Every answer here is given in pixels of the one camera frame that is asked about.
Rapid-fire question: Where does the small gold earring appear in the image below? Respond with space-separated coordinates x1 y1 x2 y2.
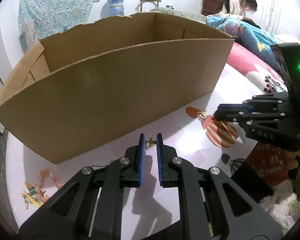
145 137 157 148

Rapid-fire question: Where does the gold flower earring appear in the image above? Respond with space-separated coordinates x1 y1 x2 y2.
196 109 207 120

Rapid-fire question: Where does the pink orange bead bracelet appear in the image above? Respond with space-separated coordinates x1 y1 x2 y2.
34 168 63 204

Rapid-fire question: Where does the person right hand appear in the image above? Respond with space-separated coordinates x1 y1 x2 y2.
288 151 300 180

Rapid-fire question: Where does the pink floral blanket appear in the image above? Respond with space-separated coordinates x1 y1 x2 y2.
227 42 287 94

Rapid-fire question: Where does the blue patterned quilt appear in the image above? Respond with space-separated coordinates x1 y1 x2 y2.
206 16 279 71

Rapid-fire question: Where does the brown cardboard box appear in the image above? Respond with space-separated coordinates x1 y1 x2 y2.
0 12 234 164

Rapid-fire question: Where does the seated person white sweater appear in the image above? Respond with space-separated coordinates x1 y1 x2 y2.
217 0 257 23

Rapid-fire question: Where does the grey patterned blanket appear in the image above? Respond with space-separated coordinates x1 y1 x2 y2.
151 7 207 24

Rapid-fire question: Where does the wooden chair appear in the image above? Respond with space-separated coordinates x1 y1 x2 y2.
139 0 162 13

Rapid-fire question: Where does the blue water jug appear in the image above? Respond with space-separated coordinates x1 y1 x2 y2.
107 0 125 16

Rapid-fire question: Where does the teal floral wall cloth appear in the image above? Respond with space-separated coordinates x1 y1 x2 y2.
18 0 100 53

